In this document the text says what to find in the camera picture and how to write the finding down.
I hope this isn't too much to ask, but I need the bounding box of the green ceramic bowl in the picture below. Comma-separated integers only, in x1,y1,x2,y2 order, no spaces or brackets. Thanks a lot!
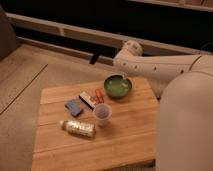
104,75,132,98

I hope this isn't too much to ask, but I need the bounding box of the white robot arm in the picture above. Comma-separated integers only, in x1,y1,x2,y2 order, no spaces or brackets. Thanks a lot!
113,40,213,171

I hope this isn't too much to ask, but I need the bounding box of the orange marker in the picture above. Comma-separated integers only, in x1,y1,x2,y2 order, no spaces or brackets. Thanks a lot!
95,89,104,103

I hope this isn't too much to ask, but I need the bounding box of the black and white eraser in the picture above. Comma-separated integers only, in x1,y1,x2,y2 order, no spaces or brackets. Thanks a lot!
79,92,96,110

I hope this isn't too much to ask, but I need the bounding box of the clear plastic cup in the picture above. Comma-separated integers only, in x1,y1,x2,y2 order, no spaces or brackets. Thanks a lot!
93,103,112,127

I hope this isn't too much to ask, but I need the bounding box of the blue sponge block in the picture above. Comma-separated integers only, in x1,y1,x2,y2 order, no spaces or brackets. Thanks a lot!
65,100,83,117

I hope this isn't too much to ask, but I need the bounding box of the clear plastic bottle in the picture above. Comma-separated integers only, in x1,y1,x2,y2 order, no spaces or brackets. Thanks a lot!
59,120,95,137

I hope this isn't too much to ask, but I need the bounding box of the wooden table board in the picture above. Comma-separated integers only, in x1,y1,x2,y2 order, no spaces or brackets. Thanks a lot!
32,77,158,171

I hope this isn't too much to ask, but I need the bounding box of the white window frame rail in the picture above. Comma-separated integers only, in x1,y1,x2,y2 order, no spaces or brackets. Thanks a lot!
6,13,212,55

